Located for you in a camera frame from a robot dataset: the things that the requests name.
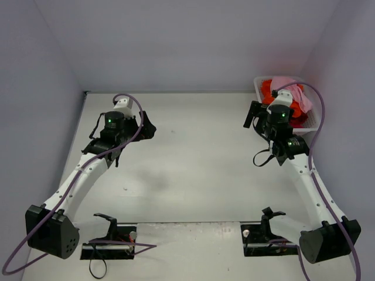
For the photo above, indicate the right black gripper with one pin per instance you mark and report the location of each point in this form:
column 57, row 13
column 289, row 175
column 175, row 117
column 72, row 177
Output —
column 257, row 116

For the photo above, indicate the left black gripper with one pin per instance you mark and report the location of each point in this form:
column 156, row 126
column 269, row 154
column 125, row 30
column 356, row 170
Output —
column 138, row 125

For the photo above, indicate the pink t shirt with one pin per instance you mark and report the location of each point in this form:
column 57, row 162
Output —
column 296, row 90

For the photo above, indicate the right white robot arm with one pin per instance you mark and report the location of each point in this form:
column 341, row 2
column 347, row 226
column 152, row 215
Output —
column 329, row 233

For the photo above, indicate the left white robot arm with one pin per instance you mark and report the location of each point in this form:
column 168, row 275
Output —
column 52, row 227

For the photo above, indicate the orange t shirt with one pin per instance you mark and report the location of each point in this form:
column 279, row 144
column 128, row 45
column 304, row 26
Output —
column 268, row 98

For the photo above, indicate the dark red t shirt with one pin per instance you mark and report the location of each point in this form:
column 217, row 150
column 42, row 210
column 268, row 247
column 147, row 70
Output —
column 298, row 122

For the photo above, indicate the white plastic basket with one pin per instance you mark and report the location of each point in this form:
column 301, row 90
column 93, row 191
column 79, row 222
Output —
column 314, row 117

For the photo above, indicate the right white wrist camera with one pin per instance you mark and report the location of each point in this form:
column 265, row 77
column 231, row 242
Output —
column 284, row 97

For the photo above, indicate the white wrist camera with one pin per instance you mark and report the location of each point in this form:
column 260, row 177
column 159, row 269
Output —
column 124, row 106
column 284, row 97

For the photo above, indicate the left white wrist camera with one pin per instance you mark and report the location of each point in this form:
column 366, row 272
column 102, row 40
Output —
column 124, row 106

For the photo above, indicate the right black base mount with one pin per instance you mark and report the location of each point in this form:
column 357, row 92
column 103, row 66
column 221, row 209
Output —
column 255, row 244

